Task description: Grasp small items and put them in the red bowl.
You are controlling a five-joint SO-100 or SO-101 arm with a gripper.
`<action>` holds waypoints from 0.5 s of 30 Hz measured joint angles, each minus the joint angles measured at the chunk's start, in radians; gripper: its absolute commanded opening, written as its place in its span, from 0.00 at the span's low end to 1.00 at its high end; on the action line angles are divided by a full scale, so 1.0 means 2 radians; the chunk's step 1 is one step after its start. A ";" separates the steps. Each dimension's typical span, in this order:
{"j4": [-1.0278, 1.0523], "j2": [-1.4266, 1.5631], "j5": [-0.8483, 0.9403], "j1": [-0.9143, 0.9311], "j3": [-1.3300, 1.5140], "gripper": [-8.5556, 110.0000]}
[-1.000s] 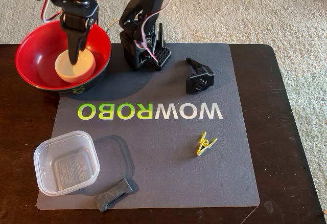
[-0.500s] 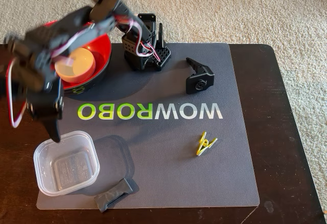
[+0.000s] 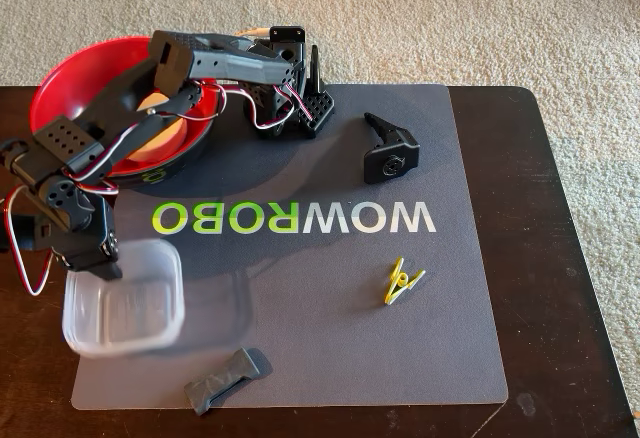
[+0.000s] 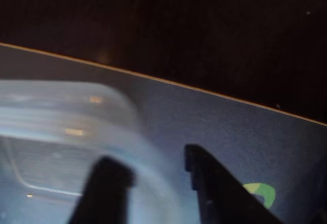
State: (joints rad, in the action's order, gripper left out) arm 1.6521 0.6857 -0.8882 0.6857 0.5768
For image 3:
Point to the grey WOWROBO mat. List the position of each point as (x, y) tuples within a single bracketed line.
[(325, 318)]

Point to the yellow clip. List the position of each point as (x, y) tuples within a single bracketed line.
[(400, 285)]

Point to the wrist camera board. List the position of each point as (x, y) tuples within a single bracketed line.
[(30, 235)]

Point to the dark grey printed bracket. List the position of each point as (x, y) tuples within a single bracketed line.
[(222, 380)]

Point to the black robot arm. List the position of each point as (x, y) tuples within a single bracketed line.
[(225, 63)]

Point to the small white bowl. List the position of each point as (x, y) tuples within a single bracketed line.
[(165, 143)]

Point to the red bowl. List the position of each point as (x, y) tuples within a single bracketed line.
[(75, 68)]

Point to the clear plastic container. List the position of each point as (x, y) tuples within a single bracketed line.
[(125, 318)]

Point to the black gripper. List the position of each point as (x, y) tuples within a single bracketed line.
[(95, 258)]

